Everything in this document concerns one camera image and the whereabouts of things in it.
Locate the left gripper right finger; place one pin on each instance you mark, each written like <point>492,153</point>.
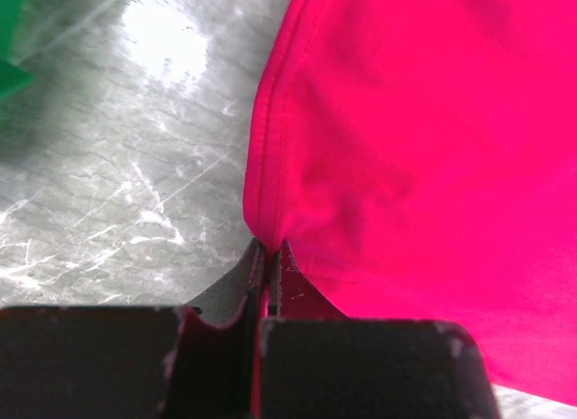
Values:
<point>318,363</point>

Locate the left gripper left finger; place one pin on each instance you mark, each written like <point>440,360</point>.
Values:
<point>136,361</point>

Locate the pink t shirt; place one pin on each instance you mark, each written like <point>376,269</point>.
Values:
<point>419,157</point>

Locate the green plastic bin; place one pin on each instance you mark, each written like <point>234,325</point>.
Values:
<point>12,78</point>

